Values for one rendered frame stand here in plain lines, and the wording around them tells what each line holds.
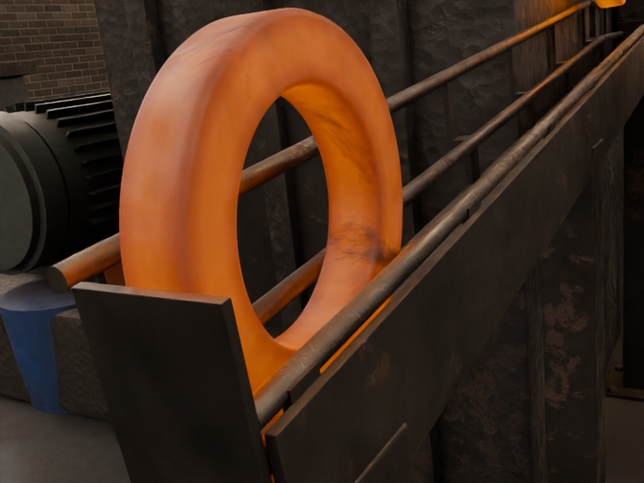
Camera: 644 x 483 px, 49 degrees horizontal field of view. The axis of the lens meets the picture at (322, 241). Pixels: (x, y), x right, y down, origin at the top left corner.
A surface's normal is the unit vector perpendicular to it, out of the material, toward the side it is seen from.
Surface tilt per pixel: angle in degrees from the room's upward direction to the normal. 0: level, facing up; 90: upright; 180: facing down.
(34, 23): 90
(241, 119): 90
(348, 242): 62
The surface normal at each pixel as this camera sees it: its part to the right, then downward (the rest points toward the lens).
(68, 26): 0.86, 0.04
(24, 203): -0.50, 0.28
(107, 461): -0.11, -0.96
